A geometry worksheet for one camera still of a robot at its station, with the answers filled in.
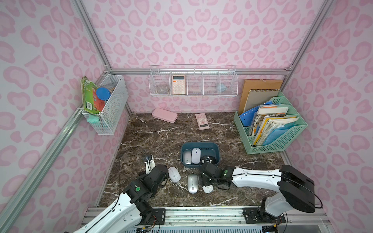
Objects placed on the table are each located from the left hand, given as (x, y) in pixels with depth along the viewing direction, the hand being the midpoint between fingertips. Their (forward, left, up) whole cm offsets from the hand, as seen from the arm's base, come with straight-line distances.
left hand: (158, 167), depth 79 cm
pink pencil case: (+48, +4, -11) cm, 50 cm away
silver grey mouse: (-6, -19, -9) cm, 22 cm away
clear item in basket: (+45, +1, +17) cm, 48 cm away
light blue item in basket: (+50, -39, +14) cm, 65 cm away
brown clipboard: (+52, -63, +16) cm, 83 cm away
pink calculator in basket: (+48, -10, +19) cm, 52 cm away
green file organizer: (+15, -74, -3) cm, 75 cm away
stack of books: (+20, -62, +14) cm, 67 cm away
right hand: (-3, -25, -9) cm, 26 cm away
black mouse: (+1, -27, +6) cm, 27 cm away
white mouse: (+11, -21, -9) cm, 25 cm away
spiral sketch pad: (+42, -61, +13) cm, 75 cm away
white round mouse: (-1, -8, -9) cm, 12 cm away
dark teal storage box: (+17, -28, -11) cm, 35 cm away
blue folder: (+34, -56, 0) cm, 66 cm away
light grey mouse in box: (+11, -15, -9) cm, 21 cm away
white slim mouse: (-9, -27, -9) cm, 30 cm away
